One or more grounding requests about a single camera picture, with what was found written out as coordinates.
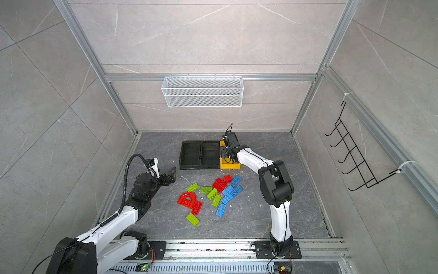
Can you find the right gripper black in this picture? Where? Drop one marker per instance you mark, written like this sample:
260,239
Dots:
226,156

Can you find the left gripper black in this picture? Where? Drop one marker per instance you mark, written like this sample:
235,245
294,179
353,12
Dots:
171,178

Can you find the blue lego brick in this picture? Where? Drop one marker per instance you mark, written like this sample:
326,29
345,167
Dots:
220,211
235,181
225,200
228,190
236,191

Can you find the blue lego brick front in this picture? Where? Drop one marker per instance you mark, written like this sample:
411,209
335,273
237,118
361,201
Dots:
220,211

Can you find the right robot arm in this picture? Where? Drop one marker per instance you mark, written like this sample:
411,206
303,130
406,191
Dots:
275,185

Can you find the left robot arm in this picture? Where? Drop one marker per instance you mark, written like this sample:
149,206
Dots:
109,242

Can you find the yellow plastic bin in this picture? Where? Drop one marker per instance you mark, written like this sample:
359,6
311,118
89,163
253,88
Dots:
227,163

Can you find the red arch lego piece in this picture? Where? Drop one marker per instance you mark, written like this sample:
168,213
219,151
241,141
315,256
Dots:
188,200

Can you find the green lego brick left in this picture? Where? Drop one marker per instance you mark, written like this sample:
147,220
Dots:
193,187

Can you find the black divided tray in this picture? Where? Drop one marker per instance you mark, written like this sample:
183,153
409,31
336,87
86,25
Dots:
200,155

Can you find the red lego brick small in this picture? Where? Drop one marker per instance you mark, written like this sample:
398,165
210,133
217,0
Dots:
227,179

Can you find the green lego brick middle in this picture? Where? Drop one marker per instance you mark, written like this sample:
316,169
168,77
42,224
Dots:
205,190

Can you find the red lego brick near arch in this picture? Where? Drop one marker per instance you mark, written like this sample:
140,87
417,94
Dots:
196,208

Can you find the green lego brick front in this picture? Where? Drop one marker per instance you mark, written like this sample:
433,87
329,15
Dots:
193,219

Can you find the red lego brick large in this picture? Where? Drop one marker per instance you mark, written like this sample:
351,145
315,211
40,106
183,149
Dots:
219,185

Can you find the green lego brick tilted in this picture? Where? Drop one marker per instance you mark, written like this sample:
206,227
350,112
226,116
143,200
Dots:
212,194

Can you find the green lego brick lower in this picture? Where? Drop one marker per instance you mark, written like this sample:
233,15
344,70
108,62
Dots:
216,200

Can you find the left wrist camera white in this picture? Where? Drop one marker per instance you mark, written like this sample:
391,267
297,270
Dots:
154,170

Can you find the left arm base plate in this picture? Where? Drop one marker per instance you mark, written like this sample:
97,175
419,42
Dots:
151,250

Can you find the white wire mesh basket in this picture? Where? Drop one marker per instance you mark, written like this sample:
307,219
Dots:
203,91

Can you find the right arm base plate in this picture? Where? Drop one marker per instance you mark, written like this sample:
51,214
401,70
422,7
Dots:
268,250

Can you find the black wire hook rack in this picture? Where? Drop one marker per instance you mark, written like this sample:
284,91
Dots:
354,153

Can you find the aluminium rail front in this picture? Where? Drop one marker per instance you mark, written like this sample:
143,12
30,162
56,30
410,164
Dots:
240,256

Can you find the white cable tie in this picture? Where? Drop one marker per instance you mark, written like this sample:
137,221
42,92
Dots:
404,164

